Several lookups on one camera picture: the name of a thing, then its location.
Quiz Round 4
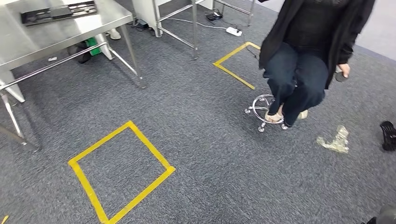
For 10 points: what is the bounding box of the black pouch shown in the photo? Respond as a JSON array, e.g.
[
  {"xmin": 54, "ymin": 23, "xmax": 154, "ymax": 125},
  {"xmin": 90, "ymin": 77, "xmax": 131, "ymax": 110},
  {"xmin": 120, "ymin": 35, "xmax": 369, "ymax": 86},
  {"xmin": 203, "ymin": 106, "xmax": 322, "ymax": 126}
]
[{"xmin": 205, "ymin": 10, "xmax": 224, "ymax": 21}]

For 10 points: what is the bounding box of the white power strip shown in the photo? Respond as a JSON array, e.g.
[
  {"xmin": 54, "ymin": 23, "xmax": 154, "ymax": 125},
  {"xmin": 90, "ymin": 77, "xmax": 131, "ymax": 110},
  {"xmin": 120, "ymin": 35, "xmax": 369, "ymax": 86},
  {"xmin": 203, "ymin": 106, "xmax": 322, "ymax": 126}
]
[{"xmin": 226, "ymin": 26, "xmax": 243, "ymax": 37}]

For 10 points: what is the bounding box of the torn yellow floor tape square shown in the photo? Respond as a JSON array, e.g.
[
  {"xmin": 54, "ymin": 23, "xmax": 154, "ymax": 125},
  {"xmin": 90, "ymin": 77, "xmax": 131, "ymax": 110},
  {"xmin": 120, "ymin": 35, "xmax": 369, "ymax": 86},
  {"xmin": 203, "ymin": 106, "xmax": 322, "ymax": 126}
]
[{"xmin": 213, "ymin": 42, "xmax": 262, "ymax": 91}]

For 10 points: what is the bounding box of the person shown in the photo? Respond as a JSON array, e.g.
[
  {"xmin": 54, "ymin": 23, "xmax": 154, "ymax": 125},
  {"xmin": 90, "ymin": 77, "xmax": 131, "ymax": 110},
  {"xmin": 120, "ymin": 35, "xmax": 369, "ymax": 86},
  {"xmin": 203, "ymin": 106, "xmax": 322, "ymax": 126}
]
[
  {"xmin": 258, "ymin": 0, "xmax": 376, "ymax": 128},
  {"xmin": 106, "ymin": 28, "xmax": 122, "ymax": 41}
]

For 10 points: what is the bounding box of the person's hand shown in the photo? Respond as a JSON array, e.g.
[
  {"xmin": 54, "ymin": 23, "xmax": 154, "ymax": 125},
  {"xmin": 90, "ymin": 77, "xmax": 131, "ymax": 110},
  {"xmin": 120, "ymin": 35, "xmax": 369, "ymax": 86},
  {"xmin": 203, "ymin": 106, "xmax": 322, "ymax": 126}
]
[{"xmin": 338, "ymin": 63, "xmax": 351, "ymax": 78}]

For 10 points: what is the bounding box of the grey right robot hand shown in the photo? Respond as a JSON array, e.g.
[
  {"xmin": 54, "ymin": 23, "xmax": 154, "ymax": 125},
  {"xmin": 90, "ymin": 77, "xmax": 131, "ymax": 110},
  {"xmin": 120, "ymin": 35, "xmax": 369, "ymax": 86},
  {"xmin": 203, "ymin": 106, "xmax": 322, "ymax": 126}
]
[{"xmin": 360, "ymin": 204, "xmax": 396, "ymax": 224}]

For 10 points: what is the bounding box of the stainless steel table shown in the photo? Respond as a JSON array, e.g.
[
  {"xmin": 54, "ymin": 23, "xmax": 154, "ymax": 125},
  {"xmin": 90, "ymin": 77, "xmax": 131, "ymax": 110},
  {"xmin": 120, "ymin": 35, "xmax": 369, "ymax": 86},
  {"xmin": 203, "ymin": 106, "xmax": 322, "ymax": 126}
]
[{"xmin": 151, "ymin": 0, "xmax": 257, "ymax": 60}]

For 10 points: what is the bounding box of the crumpled clear tape scrap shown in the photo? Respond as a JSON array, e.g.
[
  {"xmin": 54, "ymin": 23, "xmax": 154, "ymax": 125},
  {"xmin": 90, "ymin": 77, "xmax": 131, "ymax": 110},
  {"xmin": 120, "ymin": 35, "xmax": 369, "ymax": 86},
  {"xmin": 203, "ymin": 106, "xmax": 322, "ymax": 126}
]
[{"xmin": 316, "ymin": 125, "xmax": 350, "ymax": 154}]

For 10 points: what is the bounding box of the green plastic crate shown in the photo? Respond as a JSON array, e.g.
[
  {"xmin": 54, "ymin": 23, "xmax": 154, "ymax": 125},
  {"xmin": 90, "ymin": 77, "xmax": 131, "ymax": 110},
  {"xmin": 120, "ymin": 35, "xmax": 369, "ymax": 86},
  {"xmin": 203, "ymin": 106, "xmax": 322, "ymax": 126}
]
[{"xmin": 85, "ymin": 37, "xmax": 103, "ymax": 57}]

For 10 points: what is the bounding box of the stainless steel workbench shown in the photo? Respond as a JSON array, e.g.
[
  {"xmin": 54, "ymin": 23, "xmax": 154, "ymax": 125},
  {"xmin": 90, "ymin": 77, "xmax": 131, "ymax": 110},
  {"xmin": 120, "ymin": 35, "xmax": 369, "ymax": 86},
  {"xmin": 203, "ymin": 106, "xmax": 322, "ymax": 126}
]
[{"xmin": 0, "ymin": 0, "xmax": 148, "ymax": 149}]

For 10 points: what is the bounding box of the white floor cable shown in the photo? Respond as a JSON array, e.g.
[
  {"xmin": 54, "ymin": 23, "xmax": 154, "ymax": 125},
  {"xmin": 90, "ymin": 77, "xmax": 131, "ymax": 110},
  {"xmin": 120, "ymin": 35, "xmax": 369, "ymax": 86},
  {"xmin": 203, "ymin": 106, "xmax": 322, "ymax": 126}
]
[{"xmin": 165, "ymin": 18, "xmax": 228, "ymax": 31}]

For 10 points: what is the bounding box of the black folded stand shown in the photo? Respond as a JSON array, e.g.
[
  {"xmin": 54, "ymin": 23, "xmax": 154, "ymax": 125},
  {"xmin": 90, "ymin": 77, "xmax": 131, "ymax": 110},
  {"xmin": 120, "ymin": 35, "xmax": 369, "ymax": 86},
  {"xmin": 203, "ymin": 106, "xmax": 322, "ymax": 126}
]
[{"xmin": 380, "ymin": 120, "xmax": 396, "ymax": 152}]

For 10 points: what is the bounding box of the black floor cable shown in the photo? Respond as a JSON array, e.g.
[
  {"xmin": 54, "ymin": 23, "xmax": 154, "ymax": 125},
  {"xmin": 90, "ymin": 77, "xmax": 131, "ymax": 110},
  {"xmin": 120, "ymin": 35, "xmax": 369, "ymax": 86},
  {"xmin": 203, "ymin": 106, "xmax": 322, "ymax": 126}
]
[{"xmin": 229, "ymin": 21, "xmax": 261, "ymax": 61}]

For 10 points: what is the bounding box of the black plastic panel part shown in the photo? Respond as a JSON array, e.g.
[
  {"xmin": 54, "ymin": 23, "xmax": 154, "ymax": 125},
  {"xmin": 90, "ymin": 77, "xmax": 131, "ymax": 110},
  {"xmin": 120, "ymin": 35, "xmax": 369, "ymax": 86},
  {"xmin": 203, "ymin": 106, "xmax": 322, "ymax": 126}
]
[{"xmin": 20, "ymin": 0, "xmax": 98, "ymax": 27}]

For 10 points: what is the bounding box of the chrome stool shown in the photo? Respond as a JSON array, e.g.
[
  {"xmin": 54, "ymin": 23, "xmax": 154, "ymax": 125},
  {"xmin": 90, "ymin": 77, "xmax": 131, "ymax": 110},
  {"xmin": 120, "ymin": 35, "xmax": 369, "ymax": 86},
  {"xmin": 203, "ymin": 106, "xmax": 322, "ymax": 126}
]
[{"xmin": 243, "ymin": 71, "xmax": 349, "ymax": 133}]

